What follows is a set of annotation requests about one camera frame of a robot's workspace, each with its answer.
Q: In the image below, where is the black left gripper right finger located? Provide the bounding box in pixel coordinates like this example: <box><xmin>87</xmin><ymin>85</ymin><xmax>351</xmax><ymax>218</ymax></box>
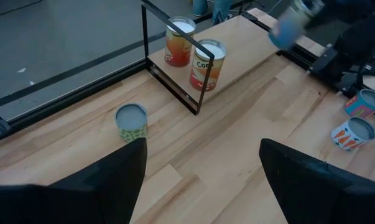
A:
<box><xmin>258</xmin><ymin>138</ymin><xmax>375</xmax><ymax>224</ymax></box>

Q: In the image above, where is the orange red gradient can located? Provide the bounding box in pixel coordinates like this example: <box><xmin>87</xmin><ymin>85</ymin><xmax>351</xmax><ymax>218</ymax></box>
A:
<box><xmin>164</xmin><ymin>16</ymin><xmax>197</xmax><ymax>68</ymax></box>

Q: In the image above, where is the pink and teal can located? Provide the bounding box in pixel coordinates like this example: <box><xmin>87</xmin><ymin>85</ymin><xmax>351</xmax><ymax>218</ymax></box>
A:
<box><xmin>344</xmin><ymin>88</ymin><xmax>375</xmax><ymax>119</ymax></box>

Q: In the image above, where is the blue tall can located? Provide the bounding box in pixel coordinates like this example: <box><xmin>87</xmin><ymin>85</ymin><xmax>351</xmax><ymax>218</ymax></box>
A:
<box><xmin>267</xmin><ymin>0</ymin><xmax>325</xmax><ymax>50</ymax></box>

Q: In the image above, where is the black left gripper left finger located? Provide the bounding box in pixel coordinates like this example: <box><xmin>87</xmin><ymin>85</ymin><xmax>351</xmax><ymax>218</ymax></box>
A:
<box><xmin>0</xmin><ymin>138</ymin><xmax>148</xmax><ymax>224</ymax></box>

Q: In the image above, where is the white carrot print can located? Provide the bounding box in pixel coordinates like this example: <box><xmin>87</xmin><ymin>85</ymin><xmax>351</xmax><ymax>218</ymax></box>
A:
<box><xmin>330</xmin><ymin>116</ymin><xmax>375</xmax><ymax>152</ymax></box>

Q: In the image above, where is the black floor cable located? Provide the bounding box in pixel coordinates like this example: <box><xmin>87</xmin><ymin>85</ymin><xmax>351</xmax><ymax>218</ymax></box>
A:
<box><xmin>0</xmin><ymin>0</ymin><xmax>44</xmax><ymax>18</ymax></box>

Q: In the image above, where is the green dotted peas can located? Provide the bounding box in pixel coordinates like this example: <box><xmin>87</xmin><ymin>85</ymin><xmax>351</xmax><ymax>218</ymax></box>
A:
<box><xmin>114</xmin><ymin>102</ymin><xmax>149</xmax><ymax>143</ymax></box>

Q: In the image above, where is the orange corn can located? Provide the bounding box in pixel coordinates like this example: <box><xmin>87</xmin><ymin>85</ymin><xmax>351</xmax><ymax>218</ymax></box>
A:
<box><xmin>189</xmin><ymin>39</ymin><xmax>228</xmax><ymax>92</ymax></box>

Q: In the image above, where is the person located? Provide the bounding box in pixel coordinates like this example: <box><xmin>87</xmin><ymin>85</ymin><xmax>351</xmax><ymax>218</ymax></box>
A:
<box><xmin>192</xmin><ymin>0</ymin><xmax>233</xmax><ymax>25</ymax></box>

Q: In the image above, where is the black aluminium rig frame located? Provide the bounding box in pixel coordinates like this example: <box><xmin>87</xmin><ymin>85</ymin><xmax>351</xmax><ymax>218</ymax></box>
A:
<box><xmin>0</xmin><ymin>0</ymin><xmax>375</xmax><ymax>146</ymax></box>

